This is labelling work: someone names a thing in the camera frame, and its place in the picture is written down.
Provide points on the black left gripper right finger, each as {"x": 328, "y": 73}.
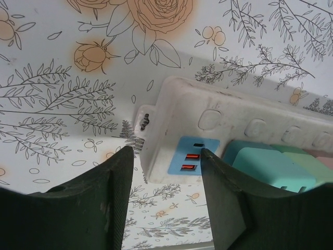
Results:
{"x": 273, "y": 221}

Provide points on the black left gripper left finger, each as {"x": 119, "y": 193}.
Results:
{"x": 65, "y": 216}

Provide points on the teal cube plug adapter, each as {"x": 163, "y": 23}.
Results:
{"x": 265, "y": 164}

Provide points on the green cube plug adapter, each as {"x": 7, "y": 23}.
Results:
{"x": 307, "y": 159}

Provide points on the pink cube plug adapter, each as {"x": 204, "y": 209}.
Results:
{"x": 326, "y": 162}

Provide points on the white multi-socket power strip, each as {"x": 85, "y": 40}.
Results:
{"x": 182, "y": 104}

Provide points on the floral printed tablecloth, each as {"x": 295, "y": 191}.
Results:
{"x": 52, "y": 78}

